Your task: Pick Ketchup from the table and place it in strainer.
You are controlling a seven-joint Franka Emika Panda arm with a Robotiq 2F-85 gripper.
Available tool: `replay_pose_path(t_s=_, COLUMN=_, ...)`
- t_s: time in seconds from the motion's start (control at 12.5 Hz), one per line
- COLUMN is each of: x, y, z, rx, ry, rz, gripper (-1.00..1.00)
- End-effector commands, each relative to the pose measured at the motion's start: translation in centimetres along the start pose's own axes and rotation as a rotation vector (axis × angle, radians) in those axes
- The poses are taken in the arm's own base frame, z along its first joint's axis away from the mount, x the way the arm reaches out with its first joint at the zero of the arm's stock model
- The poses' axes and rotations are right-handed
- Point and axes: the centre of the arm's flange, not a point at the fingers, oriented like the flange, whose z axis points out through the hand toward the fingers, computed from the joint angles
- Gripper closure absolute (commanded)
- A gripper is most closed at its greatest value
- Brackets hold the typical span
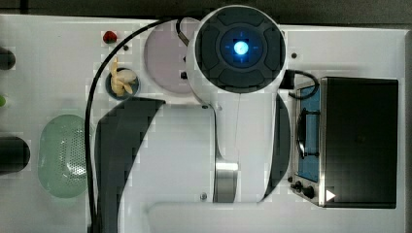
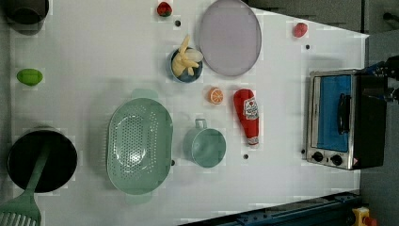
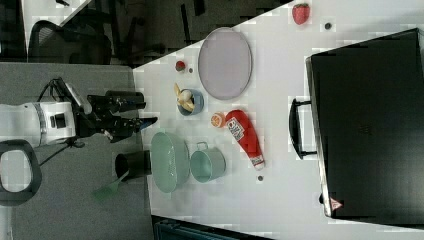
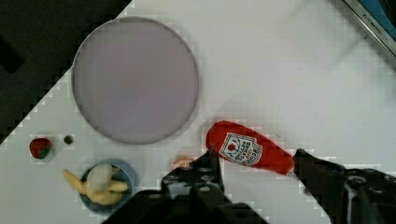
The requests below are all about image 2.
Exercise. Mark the pink strawberry toy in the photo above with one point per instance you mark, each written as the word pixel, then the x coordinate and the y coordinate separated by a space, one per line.
pixel 300 30

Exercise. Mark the orange half slice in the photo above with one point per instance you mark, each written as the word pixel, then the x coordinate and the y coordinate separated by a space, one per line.
pixel 216 96

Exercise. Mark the dark cup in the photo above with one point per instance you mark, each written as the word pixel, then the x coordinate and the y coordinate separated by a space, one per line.
pixel 26 11

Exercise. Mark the black pot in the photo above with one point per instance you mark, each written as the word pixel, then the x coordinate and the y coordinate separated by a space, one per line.
pixel 60 165

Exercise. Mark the large grey plate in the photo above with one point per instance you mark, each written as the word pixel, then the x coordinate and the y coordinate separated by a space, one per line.
pixel 230 37

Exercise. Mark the green mug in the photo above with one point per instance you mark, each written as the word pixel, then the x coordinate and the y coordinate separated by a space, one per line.
pixel 204 146

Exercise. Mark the green slotted spatula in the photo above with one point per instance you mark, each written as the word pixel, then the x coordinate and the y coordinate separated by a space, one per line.
pixel 23 210

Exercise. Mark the green lime toy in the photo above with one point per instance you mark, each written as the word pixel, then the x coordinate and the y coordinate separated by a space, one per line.
pixel 29 77

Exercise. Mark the red ketchup bottle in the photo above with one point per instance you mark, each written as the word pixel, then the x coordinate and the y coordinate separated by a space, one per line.
pixel 248 114

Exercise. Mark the green plastic strainer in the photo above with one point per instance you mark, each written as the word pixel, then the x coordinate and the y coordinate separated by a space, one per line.
pixel 139 146

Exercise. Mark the blue bowl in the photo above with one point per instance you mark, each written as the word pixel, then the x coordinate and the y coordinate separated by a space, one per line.
pixel 185 77

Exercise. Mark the blue metal frame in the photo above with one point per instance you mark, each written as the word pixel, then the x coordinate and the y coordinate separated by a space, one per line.
pixel 331 210

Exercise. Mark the red strawberry with leaves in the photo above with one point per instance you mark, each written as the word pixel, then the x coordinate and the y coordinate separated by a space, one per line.
pixel 164 9

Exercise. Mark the silver toaster oven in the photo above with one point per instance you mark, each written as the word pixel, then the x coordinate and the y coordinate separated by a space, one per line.
pixel 346 120

